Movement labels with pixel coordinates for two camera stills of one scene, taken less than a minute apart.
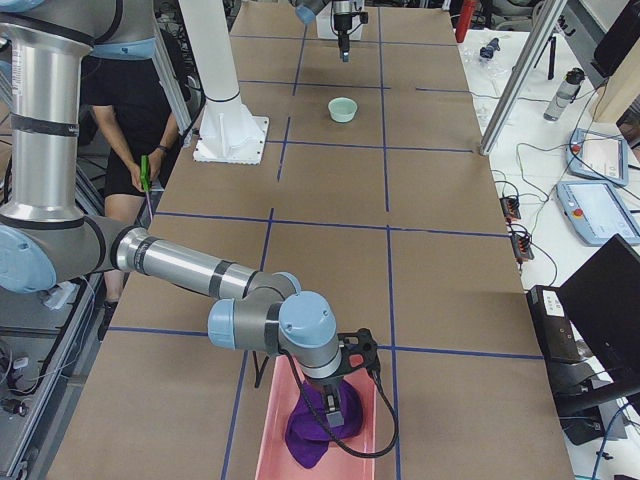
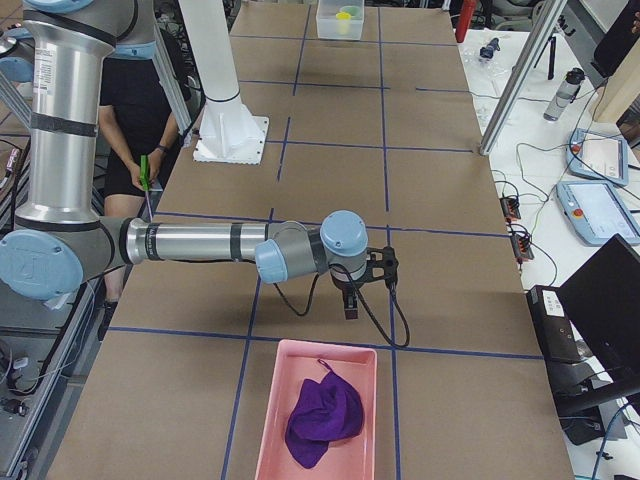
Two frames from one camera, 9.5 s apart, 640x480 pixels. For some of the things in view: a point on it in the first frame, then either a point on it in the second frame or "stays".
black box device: (555, 327) stays
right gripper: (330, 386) to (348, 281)
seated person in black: (136, 118) stays
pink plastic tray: (276, 461) stays
